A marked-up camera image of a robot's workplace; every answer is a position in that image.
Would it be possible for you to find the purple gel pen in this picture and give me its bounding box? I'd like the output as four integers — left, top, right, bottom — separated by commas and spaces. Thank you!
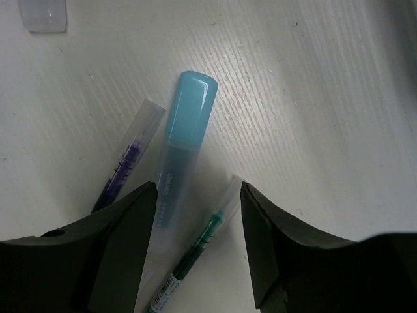
91, 99, 165, 213

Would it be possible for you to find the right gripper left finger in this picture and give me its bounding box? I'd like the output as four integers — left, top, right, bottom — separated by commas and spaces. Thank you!
1, 182, 157, 312

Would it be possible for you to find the green gel pen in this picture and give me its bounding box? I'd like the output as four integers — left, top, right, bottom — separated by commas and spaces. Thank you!
146, 175, 243, 312

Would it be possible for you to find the orange cap highlighter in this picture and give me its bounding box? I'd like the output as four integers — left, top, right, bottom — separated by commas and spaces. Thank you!
17, 0, 67, 33

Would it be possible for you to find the blue cap highlighter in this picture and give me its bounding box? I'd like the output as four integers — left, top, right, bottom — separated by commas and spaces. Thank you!
144, 70, 218, 275

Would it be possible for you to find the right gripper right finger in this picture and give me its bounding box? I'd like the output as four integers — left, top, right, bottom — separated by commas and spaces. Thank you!
240, 183, 416, 312

